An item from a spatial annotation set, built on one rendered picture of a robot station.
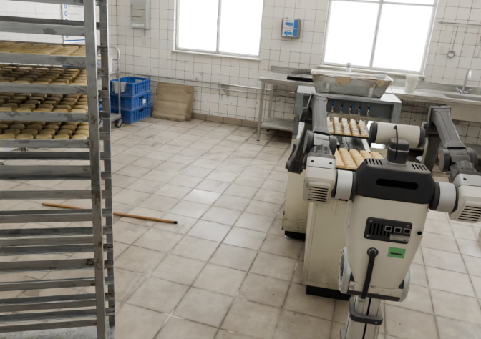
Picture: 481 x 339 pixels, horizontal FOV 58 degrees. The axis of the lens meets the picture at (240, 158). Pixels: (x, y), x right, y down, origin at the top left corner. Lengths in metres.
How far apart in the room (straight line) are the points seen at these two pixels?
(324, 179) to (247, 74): 5.45
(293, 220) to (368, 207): 2.07
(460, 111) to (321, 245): 3.65
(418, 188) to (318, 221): 1.34
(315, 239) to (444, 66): 4.25
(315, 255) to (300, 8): 4.39
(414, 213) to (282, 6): 5.38
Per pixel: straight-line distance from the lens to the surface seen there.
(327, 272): 2.82
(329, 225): 2.66
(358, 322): 1.65
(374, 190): 1.37
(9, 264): 1.77
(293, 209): 3.39
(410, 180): 1.37
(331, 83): 3.16
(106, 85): 1.90
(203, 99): 6.99
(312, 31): 6.47
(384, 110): 3.26
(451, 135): 1.71
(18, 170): 1.60
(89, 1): 1.43
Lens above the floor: 1.68
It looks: 19 degrees down
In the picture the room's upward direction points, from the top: 4 degrees clockwise
